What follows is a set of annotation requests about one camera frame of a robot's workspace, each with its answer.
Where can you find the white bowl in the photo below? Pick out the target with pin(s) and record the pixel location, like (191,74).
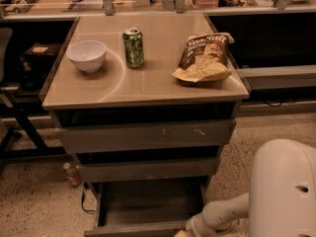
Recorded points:
(87,55)

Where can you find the green soda can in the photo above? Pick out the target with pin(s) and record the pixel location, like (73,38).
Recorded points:
(133,46)

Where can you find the grey middle drawer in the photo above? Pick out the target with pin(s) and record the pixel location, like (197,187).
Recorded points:
(148,170)

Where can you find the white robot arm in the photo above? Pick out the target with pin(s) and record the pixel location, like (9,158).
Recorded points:
(280,202)

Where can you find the sea salt chips bag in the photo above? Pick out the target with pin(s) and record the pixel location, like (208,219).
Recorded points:
(204,58)

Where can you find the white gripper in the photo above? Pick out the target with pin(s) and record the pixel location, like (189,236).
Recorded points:
(194,227)

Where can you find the black box with label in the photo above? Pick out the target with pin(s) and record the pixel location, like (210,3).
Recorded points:
(42,51)

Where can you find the grey drawer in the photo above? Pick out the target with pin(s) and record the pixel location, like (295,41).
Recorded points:
(142,136)
(148,170)
(158,208)

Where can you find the grey drawer cabinet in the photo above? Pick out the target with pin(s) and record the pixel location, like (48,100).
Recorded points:
(117,94)

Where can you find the grey top drawer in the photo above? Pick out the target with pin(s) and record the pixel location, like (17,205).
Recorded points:
(142,136)

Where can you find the clear plastic bottle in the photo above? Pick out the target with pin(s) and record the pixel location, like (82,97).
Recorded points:
(71,174)

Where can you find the grey bottom drawer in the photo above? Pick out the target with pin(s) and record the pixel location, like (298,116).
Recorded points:
(158,208)

